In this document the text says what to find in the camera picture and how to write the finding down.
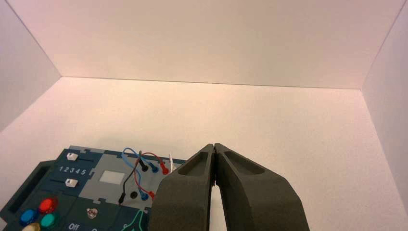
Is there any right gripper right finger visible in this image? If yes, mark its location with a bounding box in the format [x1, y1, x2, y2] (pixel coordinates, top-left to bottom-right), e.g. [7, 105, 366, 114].
[214, 142, 310, 231]

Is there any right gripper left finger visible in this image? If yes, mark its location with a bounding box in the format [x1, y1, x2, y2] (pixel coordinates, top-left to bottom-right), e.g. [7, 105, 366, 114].
[148, 143, 215, 231]

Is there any white rectangular label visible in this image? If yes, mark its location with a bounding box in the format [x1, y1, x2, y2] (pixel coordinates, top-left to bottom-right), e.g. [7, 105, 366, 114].
[99, 170, 126, 185]

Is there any dark teal grey control box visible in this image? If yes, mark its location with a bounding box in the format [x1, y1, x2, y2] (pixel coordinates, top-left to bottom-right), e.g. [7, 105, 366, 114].
[0, 146, 187, 231]

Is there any red round push button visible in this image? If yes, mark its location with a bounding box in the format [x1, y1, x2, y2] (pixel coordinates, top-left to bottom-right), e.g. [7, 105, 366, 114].
[38, 198, 58, 214]

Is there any green round push button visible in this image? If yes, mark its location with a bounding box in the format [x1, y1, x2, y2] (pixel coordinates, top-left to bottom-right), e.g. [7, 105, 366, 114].
[40, 213, 60, 229]

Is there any blue round push button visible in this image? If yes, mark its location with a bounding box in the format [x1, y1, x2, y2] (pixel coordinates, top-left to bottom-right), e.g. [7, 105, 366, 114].
[19, 208, 39, 227]

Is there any red jumper cable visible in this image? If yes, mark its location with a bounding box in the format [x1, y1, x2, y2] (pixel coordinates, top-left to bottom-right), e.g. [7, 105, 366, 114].
[134, 152, 170, 201]

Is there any blue jumper cable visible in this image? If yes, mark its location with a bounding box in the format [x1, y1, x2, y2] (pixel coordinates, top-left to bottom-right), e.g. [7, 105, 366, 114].
[122, 147, 159, 202]

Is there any black jumper cable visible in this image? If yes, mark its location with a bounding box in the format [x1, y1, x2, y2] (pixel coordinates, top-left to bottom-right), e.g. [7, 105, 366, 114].
[118, 150, 150, 205]

